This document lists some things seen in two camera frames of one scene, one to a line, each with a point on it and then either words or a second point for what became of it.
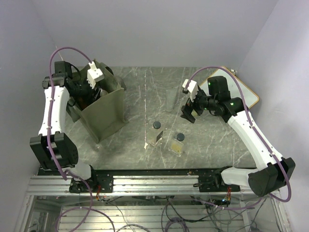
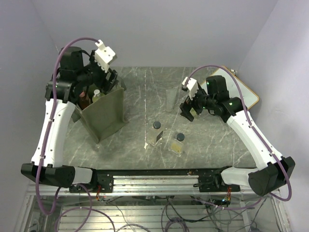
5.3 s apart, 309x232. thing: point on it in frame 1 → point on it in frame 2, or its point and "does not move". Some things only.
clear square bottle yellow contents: x=176 y=146 does not move
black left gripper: x=90 y=98 → x=104 y=80
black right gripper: x=187 y=110 does not move
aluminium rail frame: x=127 y=185 does not move
